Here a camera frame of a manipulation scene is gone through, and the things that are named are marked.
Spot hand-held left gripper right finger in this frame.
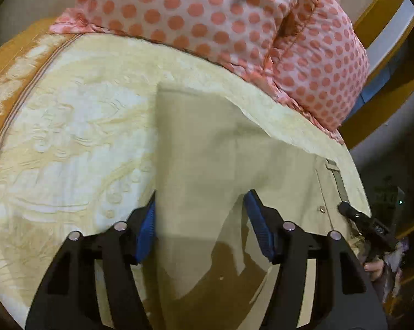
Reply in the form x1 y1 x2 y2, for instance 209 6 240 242
243 189 388 330

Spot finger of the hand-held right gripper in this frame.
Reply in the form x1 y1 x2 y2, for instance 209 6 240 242
337 201 373 228

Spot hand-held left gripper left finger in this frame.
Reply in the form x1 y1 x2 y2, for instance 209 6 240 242
24 190 157 330

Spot khaki pants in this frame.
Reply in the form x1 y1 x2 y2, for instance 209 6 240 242
148 82 373 330

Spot person's right hand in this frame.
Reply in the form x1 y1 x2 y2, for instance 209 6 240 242
364 260 387 281

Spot cream embossed bed blanket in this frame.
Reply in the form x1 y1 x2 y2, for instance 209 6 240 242
0 17 372 330

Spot pink polka dot pillow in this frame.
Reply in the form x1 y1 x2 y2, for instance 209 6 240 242
49 0 371 144

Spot wooden bed frame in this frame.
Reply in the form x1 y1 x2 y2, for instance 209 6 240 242
340 0 414 149

